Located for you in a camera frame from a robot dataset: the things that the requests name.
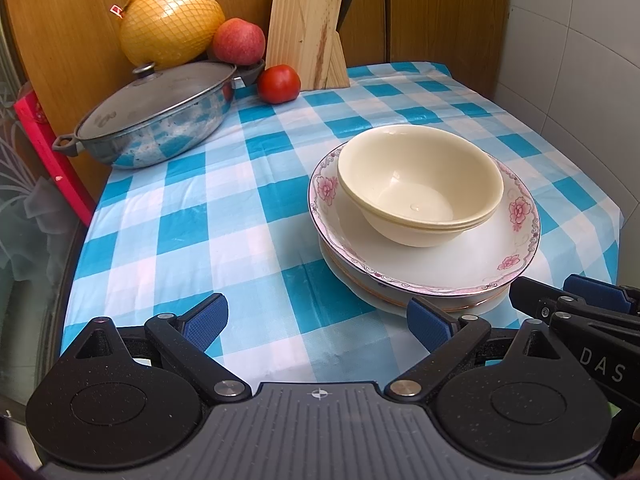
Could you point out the cream bowl front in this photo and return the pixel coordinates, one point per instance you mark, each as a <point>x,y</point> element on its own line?
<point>419,173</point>

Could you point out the white plate red flowers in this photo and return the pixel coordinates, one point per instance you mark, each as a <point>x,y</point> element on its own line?
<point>350,284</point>

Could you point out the red apple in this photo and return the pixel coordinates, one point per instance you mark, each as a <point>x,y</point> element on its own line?
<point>239,42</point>

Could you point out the cream bowl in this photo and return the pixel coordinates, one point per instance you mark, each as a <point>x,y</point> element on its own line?
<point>425,227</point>
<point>419,173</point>
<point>410,236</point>

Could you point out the etched glass door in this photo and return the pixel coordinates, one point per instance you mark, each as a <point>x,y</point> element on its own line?
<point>39,235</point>

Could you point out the deep plate pink flowers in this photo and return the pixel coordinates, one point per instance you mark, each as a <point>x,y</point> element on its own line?
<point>479,260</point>

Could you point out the steel pan with lid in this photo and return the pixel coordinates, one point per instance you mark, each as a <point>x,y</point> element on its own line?
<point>159,115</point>

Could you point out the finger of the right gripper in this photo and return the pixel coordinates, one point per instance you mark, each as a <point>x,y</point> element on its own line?
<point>623,299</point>
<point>542,301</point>

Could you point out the cream bowl back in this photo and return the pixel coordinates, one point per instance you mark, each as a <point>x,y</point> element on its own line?
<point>410,236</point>

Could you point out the yellow pomelo in net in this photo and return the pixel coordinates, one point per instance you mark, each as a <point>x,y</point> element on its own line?
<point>167,33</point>

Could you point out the wooden knife block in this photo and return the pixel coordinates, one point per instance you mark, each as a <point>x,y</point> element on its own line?
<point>303,34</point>

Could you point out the red box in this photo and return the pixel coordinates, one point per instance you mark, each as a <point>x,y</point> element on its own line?
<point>41,135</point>

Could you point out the white plate colourful flowers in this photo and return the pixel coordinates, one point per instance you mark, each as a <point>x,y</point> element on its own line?
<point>425,299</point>

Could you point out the red tomato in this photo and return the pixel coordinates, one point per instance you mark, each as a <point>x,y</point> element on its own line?
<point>278,84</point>

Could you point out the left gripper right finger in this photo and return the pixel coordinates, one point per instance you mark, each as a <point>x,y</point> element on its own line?
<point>471,362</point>

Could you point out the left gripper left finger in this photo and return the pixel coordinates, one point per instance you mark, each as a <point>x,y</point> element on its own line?
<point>161,362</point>

